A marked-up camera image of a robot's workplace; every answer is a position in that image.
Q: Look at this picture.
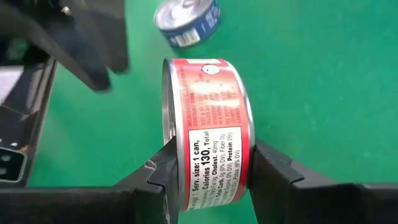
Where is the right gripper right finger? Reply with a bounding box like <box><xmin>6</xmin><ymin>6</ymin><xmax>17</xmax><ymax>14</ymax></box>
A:
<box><xmin>250</xmin><ymin>139</ymin><xmax>398</xmax><ymax>224</ymax></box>

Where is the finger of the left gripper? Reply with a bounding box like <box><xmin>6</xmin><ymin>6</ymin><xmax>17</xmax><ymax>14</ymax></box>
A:
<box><xmin>0</xmin><ymin>6</ymin><xmax>111</xmax><ymax>93</ymax></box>
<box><xmin>83</xmin><ymin>0</ymin><xmax>130</xmax><ymax>75</ymax></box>

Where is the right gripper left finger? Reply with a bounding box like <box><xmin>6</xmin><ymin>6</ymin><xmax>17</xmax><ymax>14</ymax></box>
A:
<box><xmin>0</xmin><ymin>136</ymin><xmax>180</xmax><ymax>224</ymax></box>

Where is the blue label tuna can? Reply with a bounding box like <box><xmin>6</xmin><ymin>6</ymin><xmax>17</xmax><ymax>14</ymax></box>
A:
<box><xmin>154</xmin><ymin>0</ymin><xmax>221</xmax><ymax>48</ymax></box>

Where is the silver-lid seafood can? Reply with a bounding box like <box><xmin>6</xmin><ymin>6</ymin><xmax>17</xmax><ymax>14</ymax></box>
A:
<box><xmin>161</xmin><ymin>57</ymin><xmax>256</xmax><ymax>212</ymax></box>

